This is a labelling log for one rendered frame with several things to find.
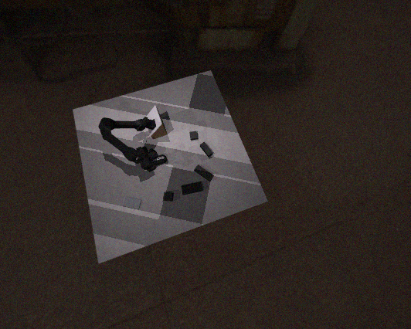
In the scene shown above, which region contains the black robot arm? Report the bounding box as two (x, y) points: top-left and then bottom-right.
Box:
(98, 117), (158, 170)

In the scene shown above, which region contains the dark grey controller unit with green rocker switches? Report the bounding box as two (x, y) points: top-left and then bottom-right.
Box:
(151, 154), (167, 165)

